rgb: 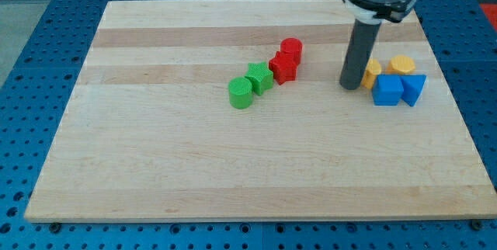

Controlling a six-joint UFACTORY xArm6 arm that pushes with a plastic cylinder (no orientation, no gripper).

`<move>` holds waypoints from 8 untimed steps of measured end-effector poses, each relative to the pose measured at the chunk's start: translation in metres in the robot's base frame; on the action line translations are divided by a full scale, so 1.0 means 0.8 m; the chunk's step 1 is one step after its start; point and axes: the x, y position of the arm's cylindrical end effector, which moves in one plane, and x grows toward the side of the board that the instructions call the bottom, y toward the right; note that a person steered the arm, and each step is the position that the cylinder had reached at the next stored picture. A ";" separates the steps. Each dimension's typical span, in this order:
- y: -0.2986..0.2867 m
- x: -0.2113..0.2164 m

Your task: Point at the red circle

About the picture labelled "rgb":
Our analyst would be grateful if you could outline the wooden board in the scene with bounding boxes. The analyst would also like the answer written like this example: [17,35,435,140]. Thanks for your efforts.
[25,0,496,223]

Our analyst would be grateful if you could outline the green cylinder block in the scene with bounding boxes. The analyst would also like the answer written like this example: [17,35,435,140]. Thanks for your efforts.
[228,77,253,109]

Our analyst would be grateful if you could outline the green star block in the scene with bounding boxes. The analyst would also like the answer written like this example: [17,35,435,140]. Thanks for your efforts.
[245,62,273,96]

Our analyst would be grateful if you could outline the red star block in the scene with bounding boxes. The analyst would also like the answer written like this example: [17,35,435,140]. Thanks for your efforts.
[269,51,297,85]

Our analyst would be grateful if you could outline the red cylinder block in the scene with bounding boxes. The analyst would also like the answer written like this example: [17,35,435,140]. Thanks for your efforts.
[280,37,304,65]

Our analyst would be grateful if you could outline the yellow block behind rod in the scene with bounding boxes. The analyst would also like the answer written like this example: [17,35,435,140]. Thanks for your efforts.
[361,58,382,89]

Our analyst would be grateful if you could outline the dark grey pointer rod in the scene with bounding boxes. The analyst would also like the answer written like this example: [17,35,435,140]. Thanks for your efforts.
[339,19,381,90]

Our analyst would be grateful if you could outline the blue cube block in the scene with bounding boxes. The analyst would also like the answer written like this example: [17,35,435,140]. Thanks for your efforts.
[372,75,404,106]

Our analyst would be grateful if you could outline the yellow hexagon block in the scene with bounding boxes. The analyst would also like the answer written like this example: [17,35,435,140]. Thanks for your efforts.
[385,55,416,75]

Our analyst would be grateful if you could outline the blue triangle block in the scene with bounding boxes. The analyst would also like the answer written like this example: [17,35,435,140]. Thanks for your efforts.
[401,75,426,107]

